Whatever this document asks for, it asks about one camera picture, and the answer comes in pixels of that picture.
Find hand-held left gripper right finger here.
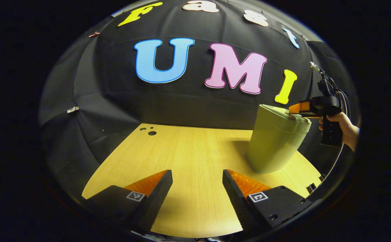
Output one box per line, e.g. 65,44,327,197
222,169,313,236

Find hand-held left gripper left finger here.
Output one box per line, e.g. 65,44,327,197
81,170,173,233

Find pale green desktop garbage bin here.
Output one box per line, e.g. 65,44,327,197
245,104,312,174

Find wooden desktop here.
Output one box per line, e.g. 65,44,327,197
81,123,323,238

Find black backdrop cloth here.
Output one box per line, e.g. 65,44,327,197
38,0,360,202

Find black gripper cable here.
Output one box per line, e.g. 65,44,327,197
309,62,352,178

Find black desk edge bracket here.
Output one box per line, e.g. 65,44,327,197
306,173,326,194

